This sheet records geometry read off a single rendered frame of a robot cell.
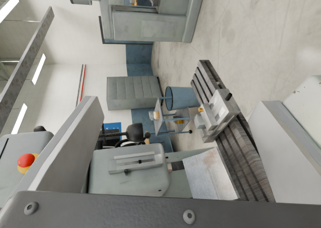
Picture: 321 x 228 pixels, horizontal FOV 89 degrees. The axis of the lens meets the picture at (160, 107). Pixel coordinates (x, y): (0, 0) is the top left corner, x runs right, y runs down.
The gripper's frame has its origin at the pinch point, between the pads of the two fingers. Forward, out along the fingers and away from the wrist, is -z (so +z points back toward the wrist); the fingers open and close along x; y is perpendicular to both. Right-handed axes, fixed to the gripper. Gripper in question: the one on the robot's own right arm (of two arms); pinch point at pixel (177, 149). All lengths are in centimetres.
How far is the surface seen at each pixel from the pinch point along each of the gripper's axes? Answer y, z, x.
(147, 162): 53, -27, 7
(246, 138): 59, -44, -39
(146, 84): 357, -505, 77
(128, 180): 56, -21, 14
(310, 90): 34, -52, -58
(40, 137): 38, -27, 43
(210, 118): 58, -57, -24
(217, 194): 101, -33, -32
